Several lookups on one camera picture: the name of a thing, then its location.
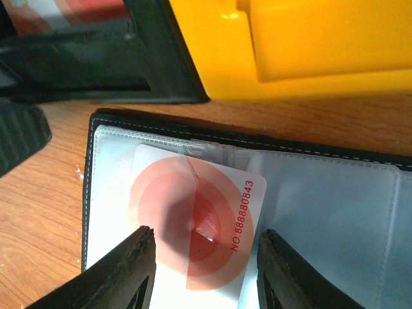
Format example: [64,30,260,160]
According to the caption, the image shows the yellow bin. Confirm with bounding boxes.
[171,0,411,101]

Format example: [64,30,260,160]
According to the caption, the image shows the black bin left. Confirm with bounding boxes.
[1,1,209,104]

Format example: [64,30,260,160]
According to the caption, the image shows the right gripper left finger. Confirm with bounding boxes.
[29,226,156,308]

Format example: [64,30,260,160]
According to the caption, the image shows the red white card stack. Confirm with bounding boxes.
[1,0,129,35]

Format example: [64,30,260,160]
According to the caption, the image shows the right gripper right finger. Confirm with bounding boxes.
[257,229,362,308]

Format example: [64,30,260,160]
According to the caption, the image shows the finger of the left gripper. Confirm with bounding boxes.
[1,99,52,176]

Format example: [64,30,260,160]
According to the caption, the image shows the black leather card holder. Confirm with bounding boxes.
[82,112,411,308]

